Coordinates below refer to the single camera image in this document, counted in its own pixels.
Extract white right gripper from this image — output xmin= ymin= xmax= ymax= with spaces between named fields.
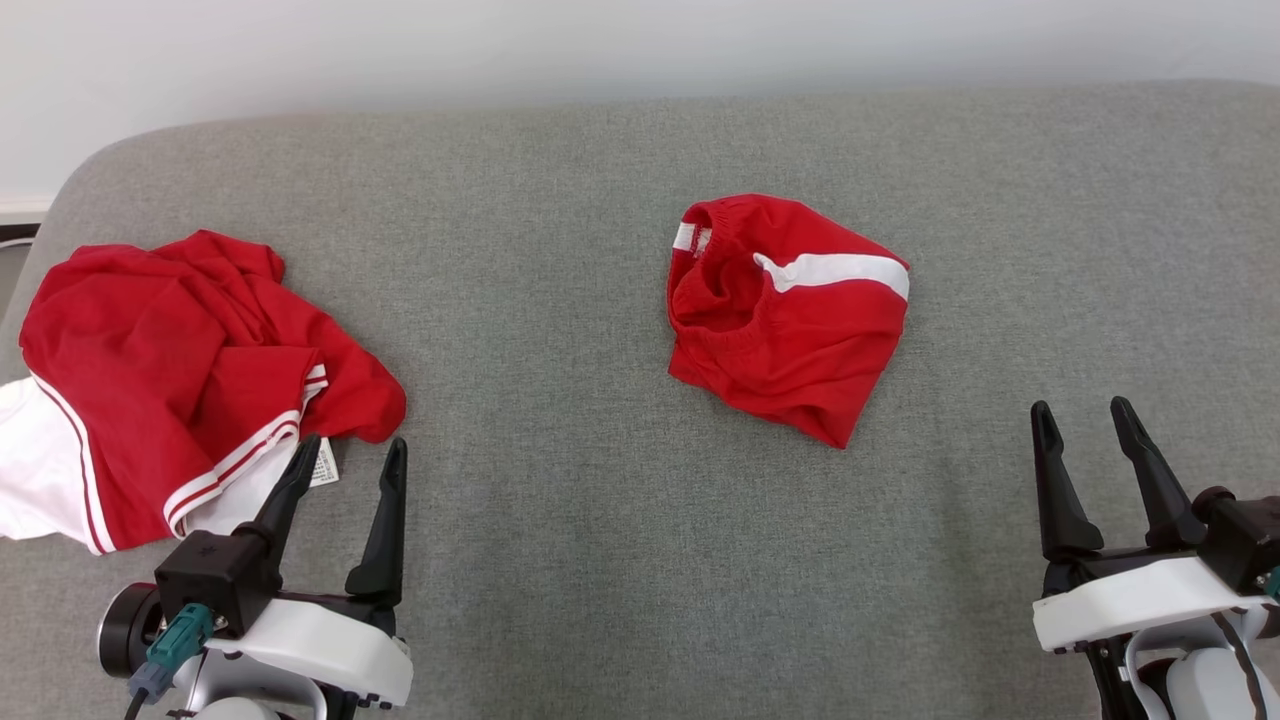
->
xmin=1031 ymin=396 xmax=1256 ymax=655

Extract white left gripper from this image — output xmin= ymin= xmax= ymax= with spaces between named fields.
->
xmin=205 ymin=433 xmax=415 ymax=711

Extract red jersey with number 23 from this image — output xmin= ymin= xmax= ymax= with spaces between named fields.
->
xmin=0 ymin=230 xmax=409 ymax=557

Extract red shorts with white stripe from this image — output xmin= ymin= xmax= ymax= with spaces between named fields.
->
xmin=666 ymin=194 xmax=912 ymax=451

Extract grey fabric sofa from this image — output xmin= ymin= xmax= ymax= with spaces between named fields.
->
xmin=0 ymin=80 xmax=1280 ymax=720

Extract black left cable teal connector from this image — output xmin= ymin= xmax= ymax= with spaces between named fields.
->
xmin=122 ymin=603 xmax=217 ymax=720

